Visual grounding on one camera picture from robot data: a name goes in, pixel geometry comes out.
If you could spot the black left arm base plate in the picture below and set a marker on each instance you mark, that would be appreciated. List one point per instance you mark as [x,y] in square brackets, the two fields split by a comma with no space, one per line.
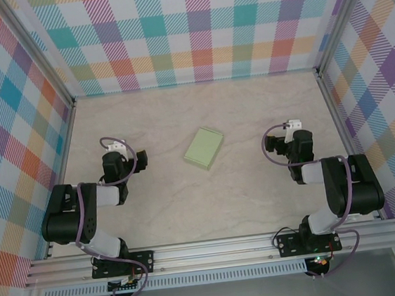
[145,257]

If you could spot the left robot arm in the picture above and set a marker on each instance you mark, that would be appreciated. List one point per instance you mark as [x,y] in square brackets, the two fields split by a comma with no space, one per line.
[60,222]

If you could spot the aluminium table side rail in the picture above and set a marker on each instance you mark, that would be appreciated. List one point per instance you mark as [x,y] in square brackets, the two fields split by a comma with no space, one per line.
[339,122]
[65,151]

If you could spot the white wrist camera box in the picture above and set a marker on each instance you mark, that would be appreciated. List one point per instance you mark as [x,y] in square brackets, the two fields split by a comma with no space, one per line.
[116,146]
[293,123]

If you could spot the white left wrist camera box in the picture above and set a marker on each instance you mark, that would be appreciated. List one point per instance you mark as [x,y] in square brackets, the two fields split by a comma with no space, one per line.
[116,146]

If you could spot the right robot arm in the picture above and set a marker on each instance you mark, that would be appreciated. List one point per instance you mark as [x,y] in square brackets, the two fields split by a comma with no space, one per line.
[365,194]

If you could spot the aluminium mounting rail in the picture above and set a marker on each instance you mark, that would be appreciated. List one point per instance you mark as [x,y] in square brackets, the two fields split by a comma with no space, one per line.
[212,252]

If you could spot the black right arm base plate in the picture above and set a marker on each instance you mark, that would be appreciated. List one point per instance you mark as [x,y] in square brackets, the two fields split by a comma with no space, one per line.
[289,244]

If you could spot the aluminium frame post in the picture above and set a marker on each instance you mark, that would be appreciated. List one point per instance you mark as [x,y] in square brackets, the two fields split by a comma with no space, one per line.
[31,48]
[342,16]

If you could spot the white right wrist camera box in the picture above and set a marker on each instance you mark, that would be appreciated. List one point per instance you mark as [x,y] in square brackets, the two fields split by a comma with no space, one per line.
[293,123]

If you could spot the light green paper box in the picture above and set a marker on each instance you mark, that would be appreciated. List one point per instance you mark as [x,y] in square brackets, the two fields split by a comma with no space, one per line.
[204,149]

